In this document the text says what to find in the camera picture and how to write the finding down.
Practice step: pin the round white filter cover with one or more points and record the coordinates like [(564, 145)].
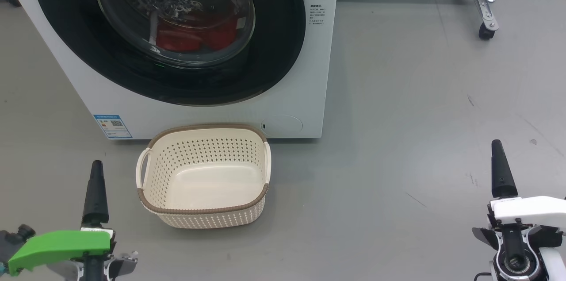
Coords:
[(283, 125)]

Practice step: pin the cream perforated laundry basket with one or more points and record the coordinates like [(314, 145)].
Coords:
[(208, 183)]

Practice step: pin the red garment with white trim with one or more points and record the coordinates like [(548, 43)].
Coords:
[(179, 41)]

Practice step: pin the metal rack leg with casters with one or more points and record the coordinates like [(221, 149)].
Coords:
[(486, 6)]

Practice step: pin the printed text notice sticker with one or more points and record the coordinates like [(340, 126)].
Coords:
[(317, 14)]

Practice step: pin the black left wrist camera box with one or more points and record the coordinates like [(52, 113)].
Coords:
[(17, 234)]

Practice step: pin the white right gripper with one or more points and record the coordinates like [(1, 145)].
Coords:
[(530, 210)]

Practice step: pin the blue energy label sticker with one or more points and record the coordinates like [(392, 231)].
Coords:
[(112, 126)]

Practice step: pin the white front-load washing machine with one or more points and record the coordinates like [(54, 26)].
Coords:
[(309, 73)]

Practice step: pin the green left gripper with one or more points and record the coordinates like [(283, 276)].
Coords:
[(62, 245)]

